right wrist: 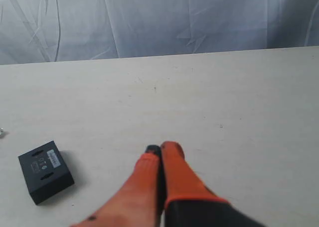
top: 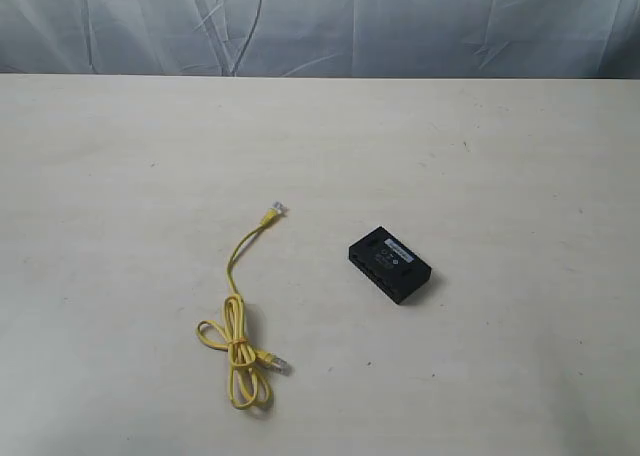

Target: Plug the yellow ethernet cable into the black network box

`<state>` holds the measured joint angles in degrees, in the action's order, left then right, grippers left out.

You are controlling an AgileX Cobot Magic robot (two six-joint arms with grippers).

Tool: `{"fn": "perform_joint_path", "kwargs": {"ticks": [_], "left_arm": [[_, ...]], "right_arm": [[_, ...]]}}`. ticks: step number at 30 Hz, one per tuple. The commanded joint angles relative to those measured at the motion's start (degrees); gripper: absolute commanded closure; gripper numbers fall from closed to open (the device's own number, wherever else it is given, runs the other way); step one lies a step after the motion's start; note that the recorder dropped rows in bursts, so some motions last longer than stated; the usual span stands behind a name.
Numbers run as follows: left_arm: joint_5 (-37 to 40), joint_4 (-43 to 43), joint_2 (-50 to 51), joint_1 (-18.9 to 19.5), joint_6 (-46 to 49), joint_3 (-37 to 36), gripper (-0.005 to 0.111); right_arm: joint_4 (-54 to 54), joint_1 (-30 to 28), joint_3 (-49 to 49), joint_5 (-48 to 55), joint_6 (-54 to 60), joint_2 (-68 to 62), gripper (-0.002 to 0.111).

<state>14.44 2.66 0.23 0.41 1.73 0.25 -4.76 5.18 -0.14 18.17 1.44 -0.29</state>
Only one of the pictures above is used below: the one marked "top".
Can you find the grey wrinkled backdrop cloth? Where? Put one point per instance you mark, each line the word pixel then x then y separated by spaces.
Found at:
pixel 324 38

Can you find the black network switch box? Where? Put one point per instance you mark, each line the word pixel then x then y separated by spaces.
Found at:
pixel 395 269

